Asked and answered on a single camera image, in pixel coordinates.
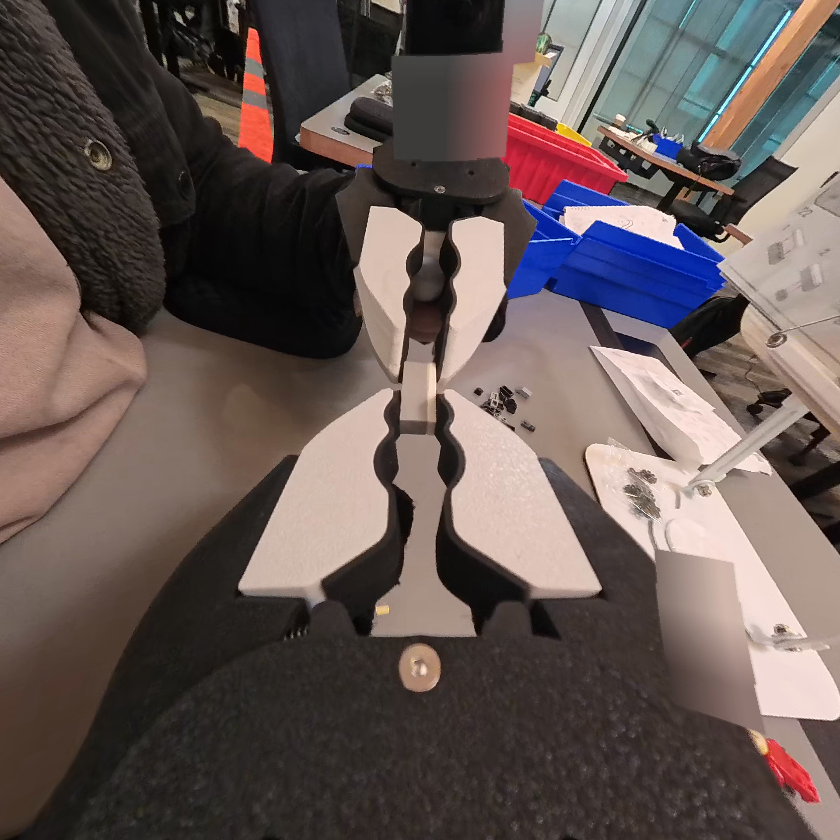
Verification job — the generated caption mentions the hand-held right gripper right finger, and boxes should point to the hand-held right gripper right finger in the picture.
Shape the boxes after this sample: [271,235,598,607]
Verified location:
[435,390,602,636]

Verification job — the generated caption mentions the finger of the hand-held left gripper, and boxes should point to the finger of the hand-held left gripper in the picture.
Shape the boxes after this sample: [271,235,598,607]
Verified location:
[353,205,425,385]
[435,215,506,389]

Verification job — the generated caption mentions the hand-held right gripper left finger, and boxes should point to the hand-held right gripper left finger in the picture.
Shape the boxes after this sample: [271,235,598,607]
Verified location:
[238,387,409,634]

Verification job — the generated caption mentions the white long tile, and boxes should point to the white long tile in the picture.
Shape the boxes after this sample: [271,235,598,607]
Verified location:
[399,360,438,438]

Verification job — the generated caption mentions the small brick pieces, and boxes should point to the small brick pieces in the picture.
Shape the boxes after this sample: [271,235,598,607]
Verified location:
[474,384,537,434]

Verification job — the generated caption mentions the white book stand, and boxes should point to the white book stand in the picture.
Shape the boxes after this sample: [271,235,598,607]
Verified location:
[584,295,840,721]

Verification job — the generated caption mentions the grey instruction booklet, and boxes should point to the grey instruction booklet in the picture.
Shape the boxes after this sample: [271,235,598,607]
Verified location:
[718,177,840,332]

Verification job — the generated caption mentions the person's left forearm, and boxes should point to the person's left forearm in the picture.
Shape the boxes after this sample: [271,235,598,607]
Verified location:
[62,0,363,360]

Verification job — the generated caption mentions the grey desk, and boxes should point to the grey desk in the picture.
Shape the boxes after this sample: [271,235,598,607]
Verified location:
[0,289,840,840]

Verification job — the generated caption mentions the person's left hand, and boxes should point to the person's left hand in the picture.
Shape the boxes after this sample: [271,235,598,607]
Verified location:
[410,301,443,345]

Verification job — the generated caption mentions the red plastic bin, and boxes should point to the red plastic bin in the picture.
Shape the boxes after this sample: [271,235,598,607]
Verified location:
[504,113,630,206]

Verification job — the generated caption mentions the clear bag of black gears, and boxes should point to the clear bag of black gears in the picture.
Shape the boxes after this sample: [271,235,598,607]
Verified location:
[607,438,664,524]

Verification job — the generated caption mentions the black computer monitor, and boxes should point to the black computer monitor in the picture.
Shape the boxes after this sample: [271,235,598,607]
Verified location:
[525,41,567,106]

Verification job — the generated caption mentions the brown edged grey table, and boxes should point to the brown edged grey table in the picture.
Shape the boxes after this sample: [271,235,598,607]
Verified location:
[298,72,395,166]

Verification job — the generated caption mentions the white printed paper sheet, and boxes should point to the white printed paper sheet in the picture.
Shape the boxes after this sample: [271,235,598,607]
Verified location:
[563,205,683,249]

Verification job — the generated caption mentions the long wooden work table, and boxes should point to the long wooden work table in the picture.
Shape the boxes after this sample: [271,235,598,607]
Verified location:
[596,123,736,212]

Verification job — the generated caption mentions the white printed paper bag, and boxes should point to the white printed paper bag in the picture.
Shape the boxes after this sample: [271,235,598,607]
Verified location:
[589,344,774,478]

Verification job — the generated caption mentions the dark high office chair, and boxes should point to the dark high office chair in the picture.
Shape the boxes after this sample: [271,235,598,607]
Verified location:
[251,0,353,173]

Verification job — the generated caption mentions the orange traffic cone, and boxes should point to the orange traffic cone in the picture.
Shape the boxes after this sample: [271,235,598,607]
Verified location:
[236,28,274,165]

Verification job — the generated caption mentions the black backpack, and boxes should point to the black backpack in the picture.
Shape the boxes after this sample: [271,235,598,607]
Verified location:
[669,294,750,358]

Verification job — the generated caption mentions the black office chair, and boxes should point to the black office chair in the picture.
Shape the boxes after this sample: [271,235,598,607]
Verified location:
[668,156,799,244]

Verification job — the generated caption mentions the person's clothed torso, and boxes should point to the person's clothed torso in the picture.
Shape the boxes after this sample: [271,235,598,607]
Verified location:
[0,0,168,546]

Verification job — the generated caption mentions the wooden pillar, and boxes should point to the wooden pillar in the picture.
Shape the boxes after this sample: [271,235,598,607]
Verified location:
[701,0,840,151]

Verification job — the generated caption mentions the red minifigure torso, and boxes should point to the red minifigure torso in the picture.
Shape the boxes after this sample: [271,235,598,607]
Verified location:
[748,728,823,806]

